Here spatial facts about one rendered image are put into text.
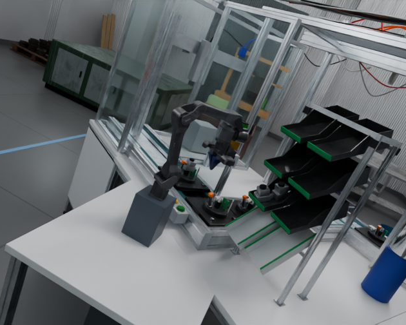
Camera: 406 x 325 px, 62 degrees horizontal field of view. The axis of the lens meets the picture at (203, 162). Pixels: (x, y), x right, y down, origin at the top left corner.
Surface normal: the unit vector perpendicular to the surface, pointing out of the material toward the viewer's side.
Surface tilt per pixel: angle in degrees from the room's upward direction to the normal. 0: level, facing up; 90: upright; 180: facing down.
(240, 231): 45
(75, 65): 90
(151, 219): 90
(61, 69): 90
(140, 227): 90
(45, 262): 0
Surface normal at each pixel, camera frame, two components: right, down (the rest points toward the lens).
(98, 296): 0.38, -0.87
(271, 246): -0.33, -0.76
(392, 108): -0.29, 0.20
